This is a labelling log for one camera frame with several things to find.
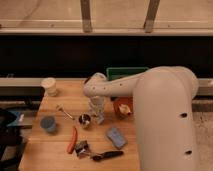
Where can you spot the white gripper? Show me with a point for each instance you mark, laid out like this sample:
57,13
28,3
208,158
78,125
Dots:
96,104

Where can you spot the grey towel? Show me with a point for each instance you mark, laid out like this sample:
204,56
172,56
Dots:
100,117

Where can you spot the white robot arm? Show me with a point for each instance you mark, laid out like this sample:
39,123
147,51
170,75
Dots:
162,107

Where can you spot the small metal cup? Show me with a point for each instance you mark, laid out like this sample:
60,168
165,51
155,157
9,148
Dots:
84,120

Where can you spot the orange bowl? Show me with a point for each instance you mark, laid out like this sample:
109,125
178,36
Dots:
122,100

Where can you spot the yellow item in bowl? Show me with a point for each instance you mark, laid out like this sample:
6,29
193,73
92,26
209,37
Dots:
124,109

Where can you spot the green plastic bin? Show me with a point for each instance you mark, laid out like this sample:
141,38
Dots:
119,72

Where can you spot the blue sponge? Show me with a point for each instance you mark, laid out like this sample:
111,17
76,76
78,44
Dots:
116,137

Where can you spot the metal spoon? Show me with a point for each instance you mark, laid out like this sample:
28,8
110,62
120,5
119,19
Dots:
60,108

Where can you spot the small metal clip object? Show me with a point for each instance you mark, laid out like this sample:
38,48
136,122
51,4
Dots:
81,147

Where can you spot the white cup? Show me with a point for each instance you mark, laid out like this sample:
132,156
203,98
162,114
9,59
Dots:
49,85

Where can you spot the blue cup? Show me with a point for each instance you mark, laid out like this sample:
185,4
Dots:
48,124

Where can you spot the orange carrot toy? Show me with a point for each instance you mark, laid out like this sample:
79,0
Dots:
71,145

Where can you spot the black handled brush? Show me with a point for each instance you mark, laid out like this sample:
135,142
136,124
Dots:
106,155

